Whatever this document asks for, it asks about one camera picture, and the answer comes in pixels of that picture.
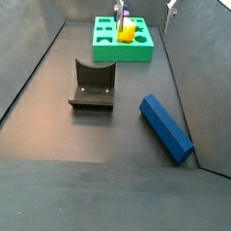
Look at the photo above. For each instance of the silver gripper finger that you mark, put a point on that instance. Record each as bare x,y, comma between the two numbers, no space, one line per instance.
120,15
170,11

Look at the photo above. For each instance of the blue hexagon prism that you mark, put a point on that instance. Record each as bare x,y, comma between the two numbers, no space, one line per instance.
174,139

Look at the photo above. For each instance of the green shape sorter board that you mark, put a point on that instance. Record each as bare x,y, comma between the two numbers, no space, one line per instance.
106,48

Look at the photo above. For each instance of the dark blue cylinder block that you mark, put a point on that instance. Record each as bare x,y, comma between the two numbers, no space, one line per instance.
115,9

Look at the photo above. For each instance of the purple cylinder block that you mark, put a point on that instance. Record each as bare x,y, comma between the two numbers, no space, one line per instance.
126,13

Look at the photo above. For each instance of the yellow pentagon block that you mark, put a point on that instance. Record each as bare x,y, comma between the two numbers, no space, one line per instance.
126,32

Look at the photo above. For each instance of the black curved stand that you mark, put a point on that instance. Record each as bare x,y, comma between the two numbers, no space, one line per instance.
94,86

